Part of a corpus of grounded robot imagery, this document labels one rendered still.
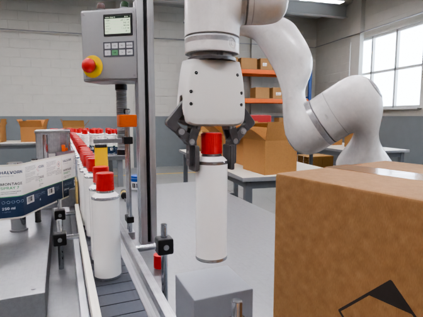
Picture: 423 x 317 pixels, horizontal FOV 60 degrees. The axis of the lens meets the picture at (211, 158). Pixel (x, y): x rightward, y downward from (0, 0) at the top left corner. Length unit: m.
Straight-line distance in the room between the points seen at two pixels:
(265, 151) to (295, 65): 1.69
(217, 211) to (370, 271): 0.26
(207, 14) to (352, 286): 0.39
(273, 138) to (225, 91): 2.03
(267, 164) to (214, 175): 2.03
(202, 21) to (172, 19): 8.48
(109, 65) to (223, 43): 0.54
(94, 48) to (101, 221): 0.53
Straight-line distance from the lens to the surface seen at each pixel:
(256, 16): 0.58
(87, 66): 1.04
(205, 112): 0.55
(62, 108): 8.66
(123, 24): 1.04
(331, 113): 0.87
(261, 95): 8.64
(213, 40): 0.54
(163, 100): 8.72
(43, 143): 1.33
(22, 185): 1.11
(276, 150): 2.60
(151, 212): 1.04
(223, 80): 0.56
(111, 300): 0.68
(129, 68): 1.02
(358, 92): 0.87
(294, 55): 0.91
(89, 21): 1.09
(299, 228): 0.45
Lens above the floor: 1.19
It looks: 7 degrees down
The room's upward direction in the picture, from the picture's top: straight up
